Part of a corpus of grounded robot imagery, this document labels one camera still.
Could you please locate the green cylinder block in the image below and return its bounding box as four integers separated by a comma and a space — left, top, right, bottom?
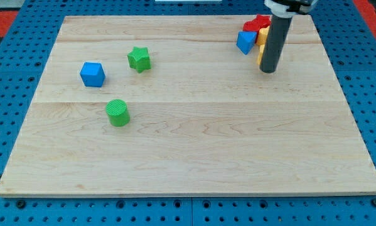
105, 99, 130, 127

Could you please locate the red block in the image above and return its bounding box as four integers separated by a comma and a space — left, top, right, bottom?
242, 14, 271, 32

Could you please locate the yellow block lower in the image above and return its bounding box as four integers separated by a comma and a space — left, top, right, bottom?
257, 45, 265, 65

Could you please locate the yellow block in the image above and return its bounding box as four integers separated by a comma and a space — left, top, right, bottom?
256, 27, 269, 46
257, 45, 265, 65

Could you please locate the blue pegboard base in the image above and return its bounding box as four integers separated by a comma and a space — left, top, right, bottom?
0, 0, 376, 225

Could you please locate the blue cube block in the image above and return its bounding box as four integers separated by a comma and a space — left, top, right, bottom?
80, 62, 105, 87

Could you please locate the green star block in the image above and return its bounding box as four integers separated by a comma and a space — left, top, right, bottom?
127, 46, 151, 73

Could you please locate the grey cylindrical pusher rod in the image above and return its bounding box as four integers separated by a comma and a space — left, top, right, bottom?
259, 15, 292, 73

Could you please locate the blue triangle block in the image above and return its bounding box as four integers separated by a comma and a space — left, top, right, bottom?
236, 31, 257, 55

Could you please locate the yellow block upper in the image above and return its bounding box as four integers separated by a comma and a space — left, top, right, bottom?
256, 27, 269, 46

